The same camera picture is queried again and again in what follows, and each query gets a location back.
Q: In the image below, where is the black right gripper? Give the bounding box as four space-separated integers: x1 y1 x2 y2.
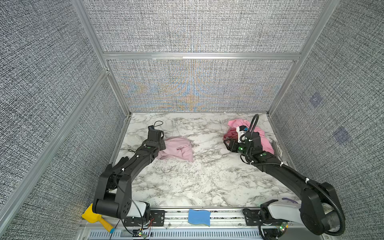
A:
223 138 253 159

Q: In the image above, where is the pale mauve cloth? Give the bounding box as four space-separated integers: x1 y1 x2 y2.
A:
157 137 194 162

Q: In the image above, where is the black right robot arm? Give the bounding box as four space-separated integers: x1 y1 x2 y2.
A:
223 132 346 236

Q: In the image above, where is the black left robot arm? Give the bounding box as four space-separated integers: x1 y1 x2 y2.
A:
92 126 166 219

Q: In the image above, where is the dark magenta cloth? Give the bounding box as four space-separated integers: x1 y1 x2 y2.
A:
223 128 239 141

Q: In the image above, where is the bright pink cloth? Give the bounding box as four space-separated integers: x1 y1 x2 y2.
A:
228 119 275 154

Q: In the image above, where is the blue sponge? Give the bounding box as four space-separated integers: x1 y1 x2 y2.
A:
188 209 211 227

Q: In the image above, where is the yellow toy scoop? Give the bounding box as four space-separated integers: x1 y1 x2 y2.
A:
82 204 115 234

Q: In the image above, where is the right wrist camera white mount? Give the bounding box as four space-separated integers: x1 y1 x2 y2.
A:
236 125 248 143

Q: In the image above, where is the black corrugated cable conduit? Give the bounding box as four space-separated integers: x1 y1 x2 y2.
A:
245 113 346 237

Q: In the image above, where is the purple pink handled tool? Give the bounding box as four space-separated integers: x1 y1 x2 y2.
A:
282 198 298 204

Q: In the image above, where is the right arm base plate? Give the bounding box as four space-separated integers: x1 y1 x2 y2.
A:
242 208 288 227

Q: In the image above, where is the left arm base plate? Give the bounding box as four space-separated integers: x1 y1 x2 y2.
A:
123 210 166 229

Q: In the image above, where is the aluminium front rail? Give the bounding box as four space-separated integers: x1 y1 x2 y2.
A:
74 206 334 240

